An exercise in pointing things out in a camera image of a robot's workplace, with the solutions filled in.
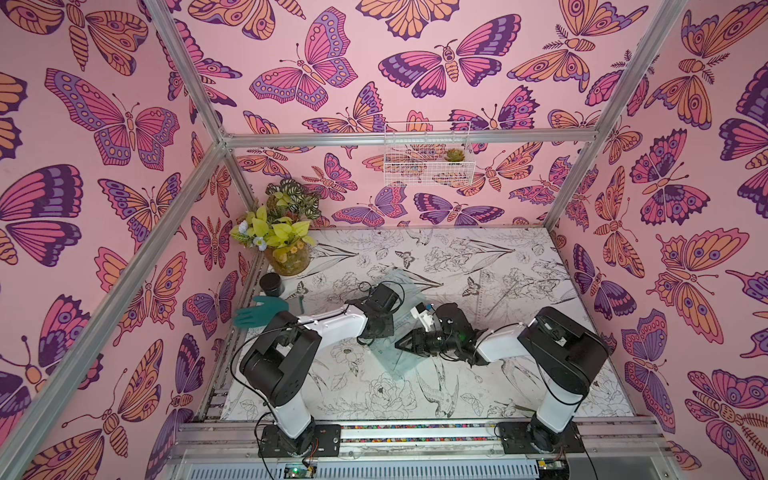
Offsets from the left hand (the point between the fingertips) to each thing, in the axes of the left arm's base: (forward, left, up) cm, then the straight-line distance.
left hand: (388, 327), depth 93 cm
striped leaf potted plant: (+33, +32, +25) cm, 52 cm away
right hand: (-7, -3, +4) cm, 9 cm away
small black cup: (+13, +39, +5) cm, 41 cm away
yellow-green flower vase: (+21, +33, +16) cm, 42 cm away
